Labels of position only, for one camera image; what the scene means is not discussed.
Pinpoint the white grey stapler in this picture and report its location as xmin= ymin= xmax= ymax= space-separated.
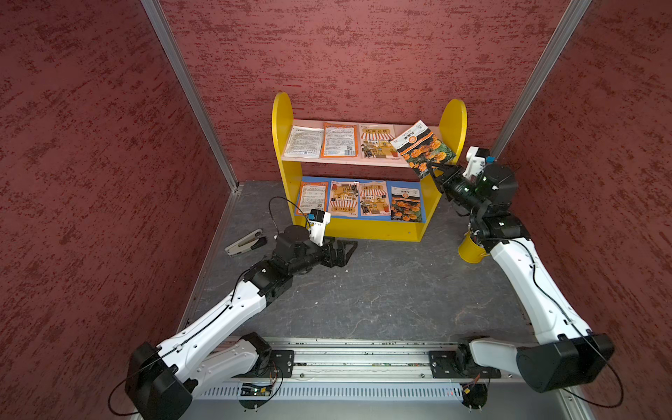
xmin=225 ymin=229 xmax=268 ymax=257

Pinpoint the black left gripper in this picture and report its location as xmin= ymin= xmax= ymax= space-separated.
xmin=289 ymin=233 xmax=357 ymax=276

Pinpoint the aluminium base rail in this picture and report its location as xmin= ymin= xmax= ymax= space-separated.
xmin=130 ymin=335 xmax=597 ymax=420

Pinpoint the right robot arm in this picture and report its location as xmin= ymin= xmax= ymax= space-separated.
xmin=428 ymin=163 xmax=615 ymax=393

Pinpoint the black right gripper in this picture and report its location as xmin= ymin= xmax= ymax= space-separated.
xmin=426 ymin=161 xmax=488 ymax=214

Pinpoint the white seed bag upper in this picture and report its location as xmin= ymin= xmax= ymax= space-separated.
xmin=283 ymin=126 xmax=324 ymax=159

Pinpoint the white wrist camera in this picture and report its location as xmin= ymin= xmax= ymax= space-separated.
xmin=463 ymin=146 xmax=495 ymax=180
xmin=307 ymin=209 xmax=331 ymax=247

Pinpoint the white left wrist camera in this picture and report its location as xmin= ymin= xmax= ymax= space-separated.
xmin=307 ymin=209 xmax=331 ymax=247

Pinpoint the aluminium corner post right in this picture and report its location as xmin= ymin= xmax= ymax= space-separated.
xmin=492 ymin=0 xmax=593 ymax=159

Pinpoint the yellow pen holder cup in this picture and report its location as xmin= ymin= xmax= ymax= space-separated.
xmin=458 ymin=231 xmax=489 ymax=264

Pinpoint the aluminium corner post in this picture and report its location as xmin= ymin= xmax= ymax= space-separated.
xmin=492 ymin=0 xmax=593 ymax=159
xmin=141 ymin=0 xmax=240 ymax=194

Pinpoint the orange bordered seed bag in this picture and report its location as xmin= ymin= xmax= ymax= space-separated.
xmin=321 ymin=122 xmax=359 ymax=158
xmin=295 ymin=181 xmax=329 ymax=216

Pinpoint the aluminium corner post left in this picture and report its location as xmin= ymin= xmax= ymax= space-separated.
xmin=141 ymin=0 xmax=240 ymax=194

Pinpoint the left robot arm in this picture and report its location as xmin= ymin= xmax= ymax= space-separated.
xmin=120 ymin=225 xmax=358 ymax=419

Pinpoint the marigold seed bag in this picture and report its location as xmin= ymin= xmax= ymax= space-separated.
xmin=390 ymin=187 xmax=424 ymax=223
xmin=391 ymin=121 xmax=456 ymax=180

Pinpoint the yellow wooden shelf unit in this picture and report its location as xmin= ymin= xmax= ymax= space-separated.
xmin=271 ymin=92 xmax=467 ymax=243

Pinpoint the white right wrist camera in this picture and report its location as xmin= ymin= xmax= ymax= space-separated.
xmin=463 ymin=146 xmax=495 ymax=180

